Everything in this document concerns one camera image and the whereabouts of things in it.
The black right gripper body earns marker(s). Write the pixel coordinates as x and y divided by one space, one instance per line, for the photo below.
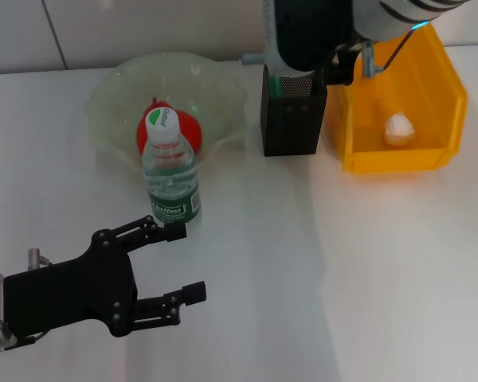
342 67

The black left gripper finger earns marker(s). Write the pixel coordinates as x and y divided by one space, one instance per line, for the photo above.
175 232
193 291

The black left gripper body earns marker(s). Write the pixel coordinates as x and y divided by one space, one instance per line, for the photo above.
71 294

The clear water bottle green label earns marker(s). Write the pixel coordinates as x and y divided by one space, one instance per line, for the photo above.
171 179

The white paper ball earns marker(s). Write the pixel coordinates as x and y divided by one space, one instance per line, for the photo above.
399 129

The grey marker pen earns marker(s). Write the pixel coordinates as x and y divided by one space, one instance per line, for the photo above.
253 59

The black mesh pen holder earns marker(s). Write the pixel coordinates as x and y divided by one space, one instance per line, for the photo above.
291 127

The green glass fruit bowl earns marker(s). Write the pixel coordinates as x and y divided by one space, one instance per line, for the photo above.
115 111

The yellow plastic bin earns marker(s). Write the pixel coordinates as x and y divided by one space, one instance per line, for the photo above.
422 99

